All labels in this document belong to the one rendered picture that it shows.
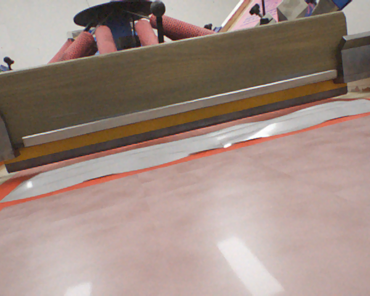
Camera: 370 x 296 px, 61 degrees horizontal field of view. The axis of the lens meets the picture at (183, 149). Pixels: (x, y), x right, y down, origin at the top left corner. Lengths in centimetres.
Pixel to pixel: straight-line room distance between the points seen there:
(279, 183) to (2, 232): 15
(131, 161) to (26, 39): 444
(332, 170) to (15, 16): 465
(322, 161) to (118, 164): 15
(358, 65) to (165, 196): 32
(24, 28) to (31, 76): 435
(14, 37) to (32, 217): 452
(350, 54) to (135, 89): 25
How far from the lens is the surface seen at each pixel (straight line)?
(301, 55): 40
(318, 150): 22
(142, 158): 26
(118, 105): 34
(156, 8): 61
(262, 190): 16
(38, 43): 463
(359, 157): 20
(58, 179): 28
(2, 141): 34
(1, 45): 473
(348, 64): 42
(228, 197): 16
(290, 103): 41
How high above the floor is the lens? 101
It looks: 11 degrees down
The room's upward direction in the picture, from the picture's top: 12 degrees counter-clockwise
